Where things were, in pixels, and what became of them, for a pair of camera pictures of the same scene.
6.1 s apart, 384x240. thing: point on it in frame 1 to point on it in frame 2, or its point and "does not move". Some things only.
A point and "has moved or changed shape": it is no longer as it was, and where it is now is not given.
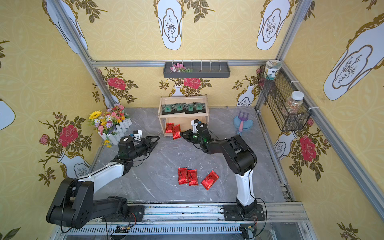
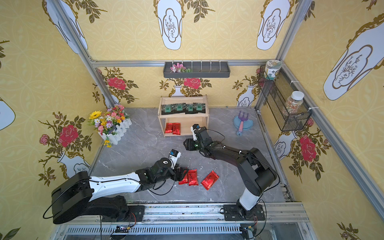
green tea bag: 179,107 does not move
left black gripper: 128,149 to 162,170
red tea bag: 176,131 has moved or changed shape
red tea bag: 169,127 does not move
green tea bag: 168,108 does not move
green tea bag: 189,108 does not move
